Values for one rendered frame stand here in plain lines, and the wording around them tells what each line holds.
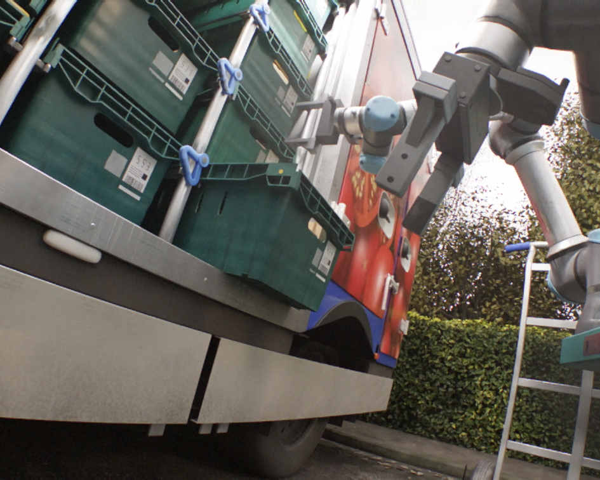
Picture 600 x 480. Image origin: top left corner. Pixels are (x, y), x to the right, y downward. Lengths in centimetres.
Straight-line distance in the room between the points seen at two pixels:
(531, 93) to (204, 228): 73
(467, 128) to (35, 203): 54
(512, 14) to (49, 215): 62
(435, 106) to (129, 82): 69
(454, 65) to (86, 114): 65
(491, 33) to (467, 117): 11
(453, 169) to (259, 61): 91
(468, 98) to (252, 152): 91
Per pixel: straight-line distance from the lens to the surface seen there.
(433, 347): 327
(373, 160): 97
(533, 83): 43
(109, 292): 69
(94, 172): 83
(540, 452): 174
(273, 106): 133
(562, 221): 105
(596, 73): 50
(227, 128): 112
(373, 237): 173
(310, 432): 188
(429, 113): 34
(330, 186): 130
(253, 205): 87
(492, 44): 45
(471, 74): 39
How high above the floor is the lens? 51
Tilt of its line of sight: 15 degrees up
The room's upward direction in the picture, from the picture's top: 16 degrees clockwise
